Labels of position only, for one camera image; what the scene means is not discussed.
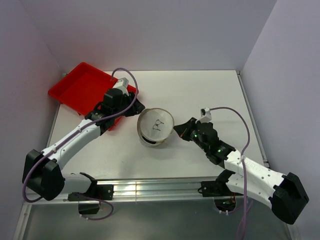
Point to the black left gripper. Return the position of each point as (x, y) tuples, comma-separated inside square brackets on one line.
[(137, 108)]

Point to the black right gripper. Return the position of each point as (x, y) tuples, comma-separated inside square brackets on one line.
[(183, 130)]

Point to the white mesh laundry bag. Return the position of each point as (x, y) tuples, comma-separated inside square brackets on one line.
[(154, 126)]

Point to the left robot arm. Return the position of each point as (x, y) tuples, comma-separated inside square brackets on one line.
[(42, 175)]

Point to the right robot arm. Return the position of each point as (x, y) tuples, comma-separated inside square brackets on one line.
[(283, 193)]

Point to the red plastic tray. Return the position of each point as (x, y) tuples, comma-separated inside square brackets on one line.
[(83, 90)]

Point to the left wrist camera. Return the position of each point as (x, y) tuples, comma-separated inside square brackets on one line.
[(122, 84)]

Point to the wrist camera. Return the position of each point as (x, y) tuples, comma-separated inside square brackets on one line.
[(122, 84), (205, 115)]

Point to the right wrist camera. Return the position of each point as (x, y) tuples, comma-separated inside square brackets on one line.
[(205, 115)]

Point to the aluminium mounting rail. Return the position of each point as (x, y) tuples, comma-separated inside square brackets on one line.
[(156, 190)]

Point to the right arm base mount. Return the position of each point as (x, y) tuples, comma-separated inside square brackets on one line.
[(218, 187)]

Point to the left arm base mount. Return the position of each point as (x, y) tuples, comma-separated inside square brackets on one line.
[(100, 191)]

